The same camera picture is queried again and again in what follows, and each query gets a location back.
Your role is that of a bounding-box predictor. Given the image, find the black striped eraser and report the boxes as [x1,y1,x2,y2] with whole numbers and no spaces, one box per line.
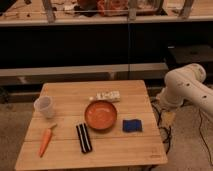
[76,123,93,154]

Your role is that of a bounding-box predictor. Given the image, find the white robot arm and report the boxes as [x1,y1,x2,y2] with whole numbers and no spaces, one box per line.
[157,63,213,123]

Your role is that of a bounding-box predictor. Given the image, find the blue sponge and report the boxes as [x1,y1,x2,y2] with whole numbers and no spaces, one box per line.
[123,119,142,132]

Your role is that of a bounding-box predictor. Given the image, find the white tube package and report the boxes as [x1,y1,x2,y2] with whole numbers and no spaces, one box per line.
[89,91,120,102]

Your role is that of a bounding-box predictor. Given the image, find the black box on shelf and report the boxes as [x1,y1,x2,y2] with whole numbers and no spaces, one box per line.
[165,44,213,75]

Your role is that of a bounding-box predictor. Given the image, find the orange bowl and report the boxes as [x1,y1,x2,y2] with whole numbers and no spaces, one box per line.
[84,100,117,130]

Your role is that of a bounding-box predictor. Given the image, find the orange toy carrot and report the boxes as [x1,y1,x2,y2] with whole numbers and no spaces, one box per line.
[39,124,56,157]

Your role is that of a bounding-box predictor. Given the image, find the clear plastic cup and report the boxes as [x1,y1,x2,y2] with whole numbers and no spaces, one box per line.
[34,96,54,119]

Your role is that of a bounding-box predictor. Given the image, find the black floor cables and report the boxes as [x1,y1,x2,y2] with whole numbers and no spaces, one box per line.
[150,98,173,155]

